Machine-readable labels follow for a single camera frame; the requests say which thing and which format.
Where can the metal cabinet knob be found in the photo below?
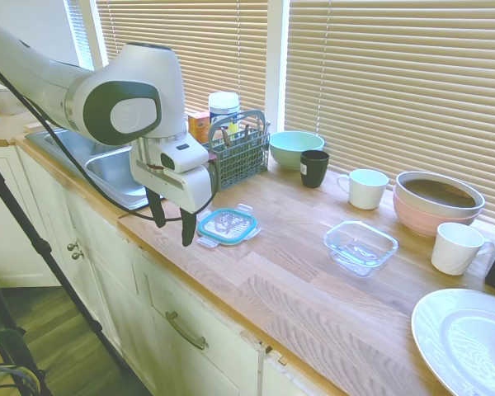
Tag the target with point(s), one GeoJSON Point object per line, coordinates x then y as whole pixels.
{"type": "Point", "coordinates": [72, 246]}
{"type": "Point", "coordinates": [78, 255]}

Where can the stainless steel sink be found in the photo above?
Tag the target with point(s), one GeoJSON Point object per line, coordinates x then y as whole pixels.
{"type": "Point", "coordinates": [107, 173]}

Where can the clear lid with blue rim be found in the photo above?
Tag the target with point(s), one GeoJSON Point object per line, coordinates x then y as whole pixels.
{"type": "Point", "coordinates": [227, 224]}

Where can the grey plastic cutlery basket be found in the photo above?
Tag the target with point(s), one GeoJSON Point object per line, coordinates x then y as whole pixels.
{"type": "Point", "coordinates": [241, 163]}

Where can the metal cutlery piece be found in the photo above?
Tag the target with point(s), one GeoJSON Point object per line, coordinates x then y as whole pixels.
{"type": "Point", "coordinates": [245, 132]}
{"type": "Point", "coordinates": [260, 123]}

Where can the beige window blind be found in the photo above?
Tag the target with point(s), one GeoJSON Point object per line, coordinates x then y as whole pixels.
{"type": "Point", "coordinates": [396, 82]}
{"type": "Point", "coordinates": [80, 33]}
{"type": "Point", "coordinates": [189, 49]}

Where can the wide white mug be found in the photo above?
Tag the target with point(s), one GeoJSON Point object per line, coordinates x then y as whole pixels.
{"type": "Point", "coordinates": [367, 191]}

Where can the orange cardboard box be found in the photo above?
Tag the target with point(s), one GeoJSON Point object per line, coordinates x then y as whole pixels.
{"type": "Point", "coordinates": [199, 125]}

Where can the pink bowl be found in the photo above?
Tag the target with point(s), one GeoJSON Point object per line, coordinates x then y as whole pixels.
{"type": "Point", "coordinates": [416, 220]}

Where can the mint green bowl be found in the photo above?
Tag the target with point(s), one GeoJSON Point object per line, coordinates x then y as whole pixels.
{"type": "Point", "coordinates": [286, 156]}

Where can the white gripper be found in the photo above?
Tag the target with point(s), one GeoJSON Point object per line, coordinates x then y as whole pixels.
{"type": "Point", "coordinates": [185, 189]}

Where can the white-lidded storage container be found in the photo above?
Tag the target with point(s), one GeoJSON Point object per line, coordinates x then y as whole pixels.
{"type": "Point", "coordinates": [2, 101]}

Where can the black camera tripod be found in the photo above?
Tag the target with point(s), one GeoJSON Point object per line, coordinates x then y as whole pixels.
{"type": "Point", "coordinates": [33, 235]}

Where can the tall white mug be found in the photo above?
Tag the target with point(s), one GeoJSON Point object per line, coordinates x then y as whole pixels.
{"type": "Point", "coordinates": [453, 251]}

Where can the black mug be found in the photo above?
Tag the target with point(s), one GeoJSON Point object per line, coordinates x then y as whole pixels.
{"type": "Point", "coordinates": [313, 171]}

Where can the white dinner plate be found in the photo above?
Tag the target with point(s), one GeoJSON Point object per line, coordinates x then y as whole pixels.
{"type": "Point", "coordinates": [458, 342]}

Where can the white wipes canister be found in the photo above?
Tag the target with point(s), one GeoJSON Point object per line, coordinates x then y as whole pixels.
{"type": "Point", "coordinates": [222, 109]}

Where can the clear glass food container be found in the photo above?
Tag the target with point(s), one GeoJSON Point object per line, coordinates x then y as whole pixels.
{"type": "Point", "coordinates": [361, 251]}

